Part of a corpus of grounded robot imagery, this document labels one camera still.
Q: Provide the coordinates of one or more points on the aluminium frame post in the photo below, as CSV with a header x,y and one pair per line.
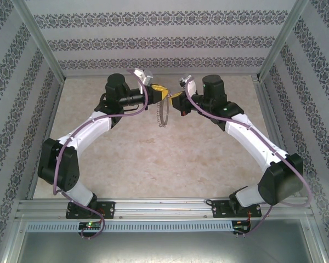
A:
x,y
38,35
282,35

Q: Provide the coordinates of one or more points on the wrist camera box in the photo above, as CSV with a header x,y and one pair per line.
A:
x,y
185,80
144,76

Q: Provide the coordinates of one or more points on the aluminium mounting rail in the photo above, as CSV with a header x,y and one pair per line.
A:
x,y
159,208

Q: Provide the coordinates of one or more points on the left circuit board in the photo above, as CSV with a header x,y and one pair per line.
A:
x,y
90,225

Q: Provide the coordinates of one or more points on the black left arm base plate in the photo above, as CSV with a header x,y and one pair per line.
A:
x,y
107,209

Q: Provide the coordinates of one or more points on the grey metal panel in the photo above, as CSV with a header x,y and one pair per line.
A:
x,y
164,249

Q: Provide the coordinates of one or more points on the aluminium side rail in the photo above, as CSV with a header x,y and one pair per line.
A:
x,y
267,109
52,109

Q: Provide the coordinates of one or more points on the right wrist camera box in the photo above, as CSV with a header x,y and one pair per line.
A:
x,y
185,80

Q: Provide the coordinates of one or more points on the aluminium back rail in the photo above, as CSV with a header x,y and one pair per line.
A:
x,y
98,75

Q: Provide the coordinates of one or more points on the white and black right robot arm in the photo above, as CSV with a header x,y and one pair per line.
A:
x,y
249,137

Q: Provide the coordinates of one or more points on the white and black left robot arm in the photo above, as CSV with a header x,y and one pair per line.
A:
x,y
90,127

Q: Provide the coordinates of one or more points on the circuit board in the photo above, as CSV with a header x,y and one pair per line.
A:
x,y
90,225
241,226

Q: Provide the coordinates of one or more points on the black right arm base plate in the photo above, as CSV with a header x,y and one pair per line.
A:
x,y
222,209

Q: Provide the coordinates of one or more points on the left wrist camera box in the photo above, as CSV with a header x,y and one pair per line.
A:
x,y
144,76

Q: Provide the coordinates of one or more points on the right circuit board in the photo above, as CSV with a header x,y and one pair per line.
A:
x,y
241,226

